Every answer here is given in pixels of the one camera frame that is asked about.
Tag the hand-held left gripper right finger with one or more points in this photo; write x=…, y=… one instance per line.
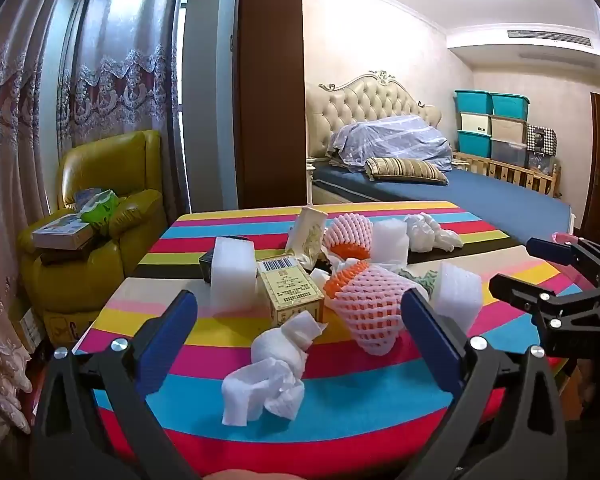
x=430, y=340

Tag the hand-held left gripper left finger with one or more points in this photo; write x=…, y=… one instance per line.
x=167, y=340

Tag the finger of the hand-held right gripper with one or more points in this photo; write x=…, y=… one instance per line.
x=547, y=249
x=522, y=294

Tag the printed paper wrapper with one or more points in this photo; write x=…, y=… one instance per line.
x=420, y=277

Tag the large pink foam fruit net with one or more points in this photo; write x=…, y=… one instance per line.
x=375, y=305

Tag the small black box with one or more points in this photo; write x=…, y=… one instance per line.
x=205, y=265

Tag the tall white foam block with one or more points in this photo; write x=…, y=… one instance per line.
x=232, y=275

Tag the white tissue back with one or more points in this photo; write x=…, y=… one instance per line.
x=430, y=232

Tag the white paper tissue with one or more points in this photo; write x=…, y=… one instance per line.
x=275, y=360

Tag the yellow carton box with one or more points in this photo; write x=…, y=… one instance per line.
x=290, y=292

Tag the small pink foam fruit net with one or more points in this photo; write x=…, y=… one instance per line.
x=347, y=230

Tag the cream paper box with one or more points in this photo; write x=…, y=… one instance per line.
x=307, y=232

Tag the person's left hand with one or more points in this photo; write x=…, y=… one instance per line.
x=230, y=475

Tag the blue mattress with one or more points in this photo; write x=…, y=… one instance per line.
x=480, y=195

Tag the dark storage bag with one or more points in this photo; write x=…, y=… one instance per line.
x=541, y=161

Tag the grey translucent storage box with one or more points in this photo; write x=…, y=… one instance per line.
x=509, y=154

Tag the houndstooth storage bag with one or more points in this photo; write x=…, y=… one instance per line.
x=542, y=139

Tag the striped colourful table cover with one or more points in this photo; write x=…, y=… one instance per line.
x=330, y=410

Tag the tan plastic storage box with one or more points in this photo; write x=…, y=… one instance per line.
x=509, y=130

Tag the teal plastic storage box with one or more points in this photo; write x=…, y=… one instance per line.
x=474, y=145
x=510, y=106
x=474, y=102

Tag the cardboard box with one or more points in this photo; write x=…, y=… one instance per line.
x=30, y=327

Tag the cream plastic storage box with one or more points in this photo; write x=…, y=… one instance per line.
x=475, y=124

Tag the green plastic bag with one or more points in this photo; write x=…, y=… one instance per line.
x=100, y=210

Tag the flat white and blue box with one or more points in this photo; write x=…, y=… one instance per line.
x=60, y=230

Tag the gold striped pillow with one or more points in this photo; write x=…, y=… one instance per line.
x=405, y=169

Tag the folded blue striped duvet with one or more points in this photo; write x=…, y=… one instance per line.
x=395, y=140

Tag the yellow leather armchair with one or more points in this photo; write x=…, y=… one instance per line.
x=105, y=160

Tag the ceiling air vent grille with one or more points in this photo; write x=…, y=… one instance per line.
x=550, y=38

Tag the lace patterned curtain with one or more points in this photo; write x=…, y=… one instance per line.
x=125, y=70
x=10, y=160

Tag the brown wooden panel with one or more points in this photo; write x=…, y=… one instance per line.
x=270, y=85

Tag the wooden crib rail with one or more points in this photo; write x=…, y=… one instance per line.
x=510, y=172

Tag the beige tufted bed frame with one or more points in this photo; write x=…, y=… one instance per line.
x=360, y=95

